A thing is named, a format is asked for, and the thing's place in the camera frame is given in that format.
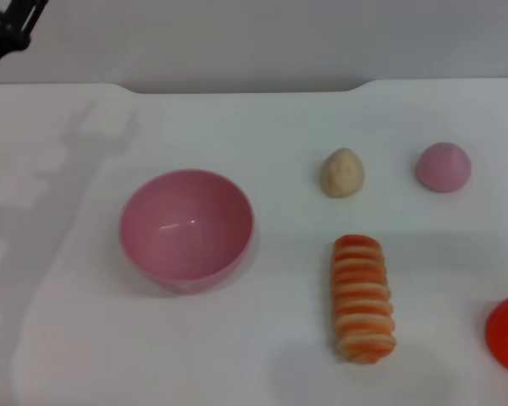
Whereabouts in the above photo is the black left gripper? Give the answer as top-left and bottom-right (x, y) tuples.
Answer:
(0, 0), (50, 94)

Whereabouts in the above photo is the pink plastic bowl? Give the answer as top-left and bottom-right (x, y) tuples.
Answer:
(119, 168), (255, 298)

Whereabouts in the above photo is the orange striped long bread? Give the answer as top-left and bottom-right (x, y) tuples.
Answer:
(330, 234), (397, 365)

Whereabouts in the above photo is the beige egg-shaped bun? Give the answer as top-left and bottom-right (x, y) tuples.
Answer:
(319, 146), (366, 199)

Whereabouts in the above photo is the pink round bun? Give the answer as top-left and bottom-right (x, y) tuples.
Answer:
(415, 141), (472, 195)

